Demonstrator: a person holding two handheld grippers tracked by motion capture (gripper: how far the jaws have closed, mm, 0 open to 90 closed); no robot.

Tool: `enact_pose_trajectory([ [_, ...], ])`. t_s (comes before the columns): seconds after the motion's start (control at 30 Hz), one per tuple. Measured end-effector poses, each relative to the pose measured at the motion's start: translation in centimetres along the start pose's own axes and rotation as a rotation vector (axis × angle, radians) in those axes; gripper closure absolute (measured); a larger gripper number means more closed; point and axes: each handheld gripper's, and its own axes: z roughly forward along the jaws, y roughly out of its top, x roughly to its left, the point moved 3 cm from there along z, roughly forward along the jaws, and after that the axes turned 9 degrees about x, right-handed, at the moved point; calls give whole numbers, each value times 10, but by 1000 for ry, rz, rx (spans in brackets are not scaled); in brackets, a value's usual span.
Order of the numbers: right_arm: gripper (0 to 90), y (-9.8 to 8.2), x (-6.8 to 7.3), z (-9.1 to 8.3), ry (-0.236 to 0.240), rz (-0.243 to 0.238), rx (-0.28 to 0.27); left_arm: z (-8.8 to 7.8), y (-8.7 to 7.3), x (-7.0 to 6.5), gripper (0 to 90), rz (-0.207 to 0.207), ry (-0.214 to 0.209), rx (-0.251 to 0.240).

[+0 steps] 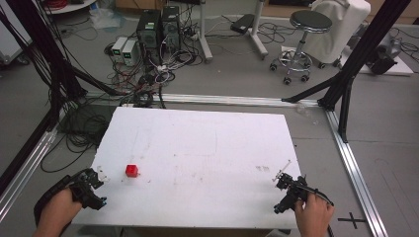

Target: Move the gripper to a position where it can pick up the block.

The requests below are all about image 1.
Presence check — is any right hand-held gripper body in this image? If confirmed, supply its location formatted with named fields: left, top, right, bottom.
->
left=273, top=172, right=309, bottom=215

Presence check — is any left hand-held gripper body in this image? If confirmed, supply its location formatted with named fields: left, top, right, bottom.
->
left=68, top=167, right=108, bottom=211

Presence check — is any red cube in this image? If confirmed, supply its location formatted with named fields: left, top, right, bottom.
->
left=125, top=163, right=140, bottom=179

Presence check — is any person's right hand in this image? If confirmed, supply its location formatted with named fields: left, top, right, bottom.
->
left=293, top=192, right=336, bottom=237

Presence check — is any white power supply unit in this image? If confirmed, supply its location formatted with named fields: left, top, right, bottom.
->
left=111, top=36, right=128, bottom=63
left=121, top=39, right=140, bottom=67

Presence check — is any white desk leg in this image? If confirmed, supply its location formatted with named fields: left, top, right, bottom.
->
left=197, top=0, right=214, bottom=64
left=248, top=0, right=270, bottom=61

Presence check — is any black round stool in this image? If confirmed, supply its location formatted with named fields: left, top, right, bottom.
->
left=269, top=9, right=334, bottom=86

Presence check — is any black machine on board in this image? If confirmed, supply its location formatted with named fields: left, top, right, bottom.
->
left=366, top=32, right=403, bottom=76

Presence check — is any large black computer tower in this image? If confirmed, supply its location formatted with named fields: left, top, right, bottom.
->
left=135, top=9, right=164, bottom=66

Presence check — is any black flat box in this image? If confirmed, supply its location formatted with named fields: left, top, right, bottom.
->
left=229, top=13, right=256, bottom=36

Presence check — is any clear plastic bag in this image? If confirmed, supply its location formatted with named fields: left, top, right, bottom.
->
left=88, top=7, right=126, bottom=32

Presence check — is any white flat board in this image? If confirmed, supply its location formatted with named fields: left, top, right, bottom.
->
left=340, top=45, right=415, bottom=77

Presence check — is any white covered chair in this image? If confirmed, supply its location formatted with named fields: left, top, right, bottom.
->
left=301, top=0, right=373, bottom=69

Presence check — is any slim black computer tower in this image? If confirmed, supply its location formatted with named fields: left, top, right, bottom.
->
left=160, top=5, right=182, bottom=51

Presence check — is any white cabinet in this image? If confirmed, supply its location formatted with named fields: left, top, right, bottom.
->
left=0, top=0, right=34, bottom=65

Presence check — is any white round table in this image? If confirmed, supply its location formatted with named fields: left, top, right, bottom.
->
left=42, top=0, right=99, bottom=16

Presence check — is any black hand strap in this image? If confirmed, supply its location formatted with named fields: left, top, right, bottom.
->
left=33, top=174, right=73, bottom=228

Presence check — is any black cable bundle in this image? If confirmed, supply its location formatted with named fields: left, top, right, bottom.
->
left=40, top=100, right=115, bottom=174

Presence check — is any aluminium frame rail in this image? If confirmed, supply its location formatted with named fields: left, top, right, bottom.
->
left=84, top=91, right=330, bottom=109
left=324, top=109, right=390, bottom=237
left=0, top=127, right=59, bottom=222

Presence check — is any black frame beam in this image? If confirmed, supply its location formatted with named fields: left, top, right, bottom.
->
left=0, top=110, right=55, bottom=196

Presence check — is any black diagonal frame brace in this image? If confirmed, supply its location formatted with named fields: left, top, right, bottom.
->
left=281, top=72, right=344, bottom=104

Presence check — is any black upright frame bar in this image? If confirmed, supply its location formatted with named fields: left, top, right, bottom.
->
left=338, top=77, right=356, bottom=144

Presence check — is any tangle of mixed cables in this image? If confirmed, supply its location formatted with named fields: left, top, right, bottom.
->
left=103, top=29, right=207, bottom=110

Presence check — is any black looped floor cable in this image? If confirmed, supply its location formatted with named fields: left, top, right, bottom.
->
left=256, top=21, right=299, bottom=46

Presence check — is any black frame post with cables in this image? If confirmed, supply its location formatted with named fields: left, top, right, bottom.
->
left=0, top=0, right=87, bottom=132

